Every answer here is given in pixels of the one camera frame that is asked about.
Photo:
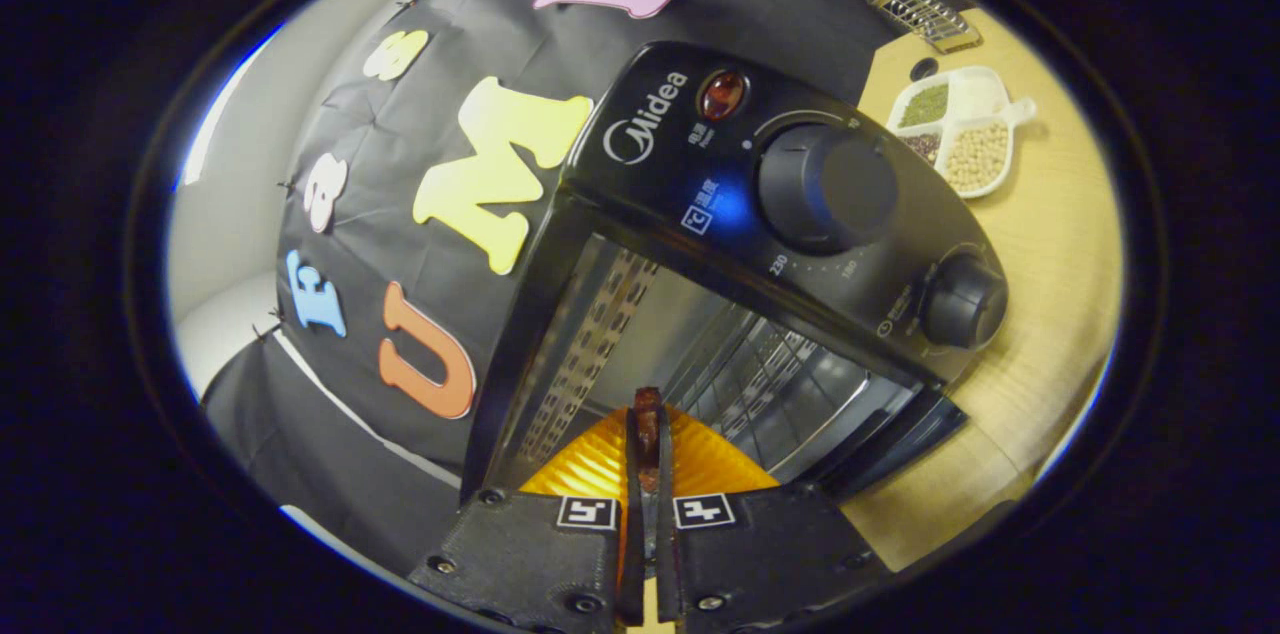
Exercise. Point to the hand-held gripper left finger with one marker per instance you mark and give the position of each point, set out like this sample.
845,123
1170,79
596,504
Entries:
520,554

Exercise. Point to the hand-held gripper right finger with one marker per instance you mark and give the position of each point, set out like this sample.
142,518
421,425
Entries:
770,554

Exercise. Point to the brown meat piece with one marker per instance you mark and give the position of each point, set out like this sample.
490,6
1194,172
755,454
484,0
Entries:
648,424

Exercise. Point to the black toaster oven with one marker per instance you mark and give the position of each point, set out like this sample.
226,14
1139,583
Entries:
660,144

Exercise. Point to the white divided dish with beans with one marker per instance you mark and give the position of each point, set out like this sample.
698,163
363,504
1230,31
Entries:
975,154

